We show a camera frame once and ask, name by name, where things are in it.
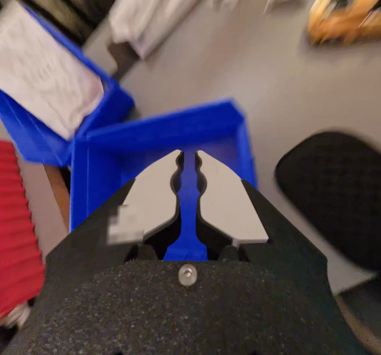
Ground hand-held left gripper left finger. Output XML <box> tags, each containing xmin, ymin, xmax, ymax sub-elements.
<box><xmin>123</xmin><ymin>150</ymin><xmax>183</xmax><ymax>236</ymax></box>

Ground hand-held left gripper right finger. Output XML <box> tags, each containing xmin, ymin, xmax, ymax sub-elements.
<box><xmin>194</xmin><ymin>150</ymin><xmax>269</xmax><ymax>246</ymax></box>

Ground blue plastic storage bin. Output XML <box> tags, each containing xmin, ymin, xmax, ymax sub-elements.
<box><xmin>70</xmin><ymin>97</ymin><xmax>258</xmax><ymax>261</ymax></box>
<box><xmin>0</xmin><ymin>4</ymin><xmax>135</xmax><ymax>168</ymax></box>

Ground orange lego car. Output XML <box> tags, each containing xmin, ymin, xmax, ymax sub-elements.
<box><xmin>307</xmin><ymin>0</ymin><xmax>381</xmax><ymax>47</ymax></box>

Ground red plastic storage bin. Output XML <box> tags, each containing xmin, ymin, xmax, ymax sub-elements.
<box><xmin>0</xmin><ymin>141</ymin><xmax>46</xmax><ymax>318</ymax></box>

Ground white paper bags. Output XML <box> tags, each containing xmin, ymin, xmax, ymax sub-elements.
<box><xmin>0</xmin><ymin>1</ymin><xmax>105</xmax><ymax>139</ymax></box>

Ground white paper sheets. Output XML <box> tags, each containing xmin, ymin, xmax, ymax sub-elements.
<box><xmin>109</xmin><ymin>0</ymin><xmax>209</xmax><ymax>60</ymax></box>

